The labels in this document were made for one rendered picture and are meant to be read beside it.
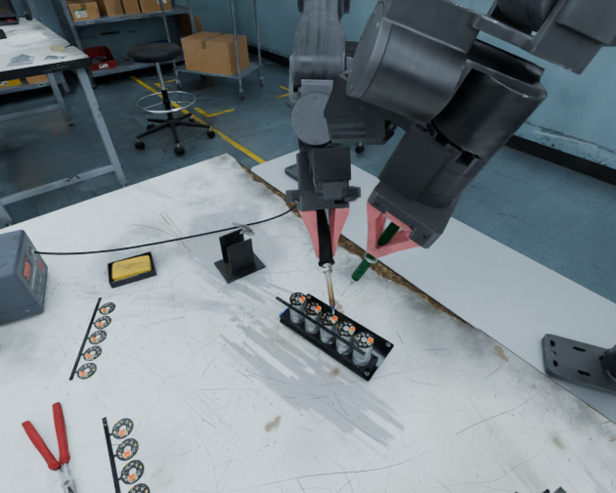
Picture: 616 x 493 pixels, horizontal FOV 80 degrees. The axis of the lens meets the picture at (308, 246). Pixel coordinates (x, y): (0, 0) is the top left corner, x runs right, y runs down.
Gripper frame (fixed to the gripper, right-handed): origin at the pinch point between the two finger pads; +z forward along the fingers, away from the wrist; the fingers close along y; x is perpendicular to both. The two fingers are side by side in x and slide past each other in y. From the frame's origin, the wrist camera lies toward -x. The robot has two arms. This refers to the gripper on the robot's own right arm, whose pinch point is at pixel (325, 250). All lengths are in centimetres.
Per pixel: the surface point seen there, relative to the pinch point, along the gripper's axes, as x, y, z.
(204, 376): -5.7, -18.3, 14.9
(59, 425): -10.7, -35.0, 16.4
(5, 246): 6.9, -48.5, -3.4
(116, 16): 356, -143, -167
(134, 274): 11.4, -32.0, 3.9
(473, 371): -8.7, 18.8, 16.9
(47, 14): 362, -209, -173
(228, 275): 10.6, -15.9, 5.4
